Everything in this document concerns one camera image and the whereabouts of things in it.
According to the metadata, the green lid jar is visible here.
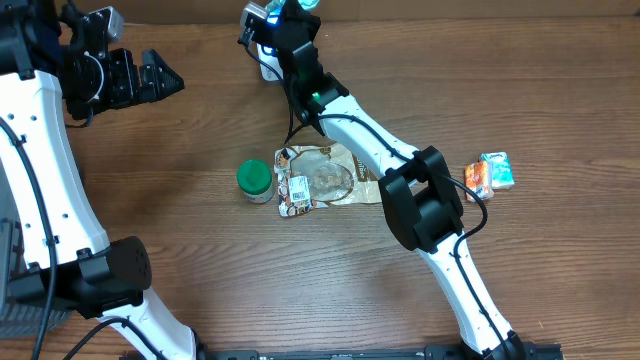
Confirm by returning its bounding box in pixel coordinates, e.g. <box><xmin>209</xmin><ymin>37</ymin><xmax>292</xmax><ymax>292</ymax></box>
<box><xmin>236</xmin><ymin>159</ymin><xmax>275</xmax><ymax>204</ymax></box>

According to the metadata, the beige brown snack pouch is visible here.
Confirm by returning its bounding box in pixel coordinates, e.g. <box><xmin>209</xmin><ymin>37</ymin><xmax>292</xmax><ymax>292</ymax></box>
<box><xmin>274</xmin><ymin>144</ymin><xmax>381</xmax><ymax>218</ymax></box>

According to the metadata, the small teal tissue pack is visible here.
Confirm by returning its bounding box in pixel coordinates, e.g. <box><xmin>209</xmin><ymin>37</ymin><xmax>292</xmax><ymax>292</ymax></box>
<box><xmin>479</xmin><ymin>152</ymin><xmax>515</xmax><ymax>190</ymax></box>

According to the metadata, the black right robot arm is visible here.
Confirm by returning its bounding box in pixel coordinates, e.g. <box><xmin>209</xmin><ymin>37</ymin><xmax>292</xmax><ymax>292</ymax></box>
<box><xmin>238</xmin><ymin>1</ymin><xmax>527</xmax><ymax>359</ymax></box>

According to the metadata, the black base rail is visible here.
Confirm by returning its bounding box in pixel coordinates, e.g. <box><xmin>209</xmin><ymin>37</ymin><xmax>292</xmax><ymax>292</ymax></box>
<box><xmin>119</xmin><ymin>342</ymin><xmax>564</xmax><ymax>360</ymax></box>

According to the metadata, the white barcode scanner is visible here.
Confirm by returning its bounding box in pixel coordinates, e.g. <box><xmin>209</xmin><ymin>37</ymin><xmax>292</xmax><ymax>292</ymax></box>
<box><xmin>257</xmin><ymin>44</ymin><xmax>283</xmax><ymax>82</ymax></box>

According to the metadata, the orange tissue pack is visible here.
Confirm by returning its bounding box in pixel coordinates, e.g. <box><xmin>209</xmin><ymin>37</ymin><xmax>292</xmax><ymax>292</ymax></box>
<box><xmin>464</xmin><ymin>161</ymin><xmax>494</xmax><ymax>200</ymax></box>

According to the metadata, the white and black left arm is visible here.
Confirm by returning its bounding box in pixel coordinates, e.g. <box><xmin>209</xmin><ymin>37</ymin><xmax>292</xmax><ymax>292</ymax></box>
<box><xmin>1</xmin><ymin>1</ymin><xmax>206</xmax><ymax>359</ymax></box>

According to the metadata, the teal wet wipes pack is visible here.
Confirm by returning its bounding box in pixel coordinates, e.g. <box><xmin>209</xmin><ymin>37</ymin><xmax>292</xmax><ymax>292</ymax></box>
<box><xmin>266</xmin><ymin>0</ymin><xmax>320</xmax><ymax>13</ymax></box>

